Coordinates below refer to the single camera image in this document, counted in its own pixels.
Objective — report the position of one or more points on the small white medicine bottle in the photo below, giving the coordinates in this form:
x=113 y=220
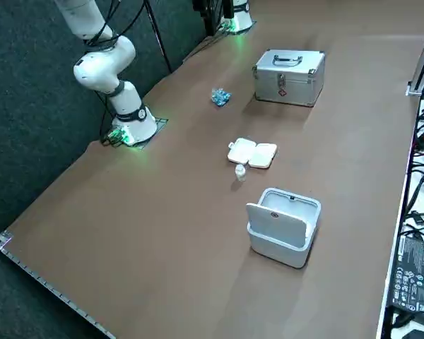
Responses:
x=240 y=173

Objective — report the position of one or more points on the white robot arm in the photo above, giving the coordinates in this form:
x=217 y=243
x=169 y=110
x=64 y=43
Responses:
x=102 y=77
x=242 y=16

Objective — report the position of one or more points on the open white pill box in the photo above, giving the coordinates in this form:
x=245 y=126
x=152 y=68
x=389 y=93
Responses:
x=254 y=153

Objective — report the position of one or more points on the blue blister pill pack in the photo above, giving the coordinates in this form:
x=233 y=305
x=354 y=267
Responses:
x=220 y=97

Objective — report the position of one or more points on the aluminium first aid case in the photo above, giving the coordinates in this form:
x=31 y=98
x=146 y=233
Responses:
x=289 y=84

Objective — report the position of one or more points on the white bin with open lid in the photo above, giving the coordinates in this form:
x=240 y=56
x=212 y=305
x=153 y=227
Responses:
x=286 y=233

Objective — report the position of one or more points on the aluminium table edge strip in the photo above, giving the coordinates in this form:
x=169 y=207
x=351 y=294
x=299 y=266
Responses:
x=32 y=270

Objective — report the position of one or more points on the black labelled power adapter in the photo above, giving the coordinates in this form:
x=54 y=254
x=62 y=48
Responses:
x=415 y=272

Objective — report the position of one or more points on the aluminium camera post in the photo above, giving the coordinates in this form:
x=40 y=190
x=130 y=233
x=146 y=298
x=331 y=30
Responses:
x=422 y=63

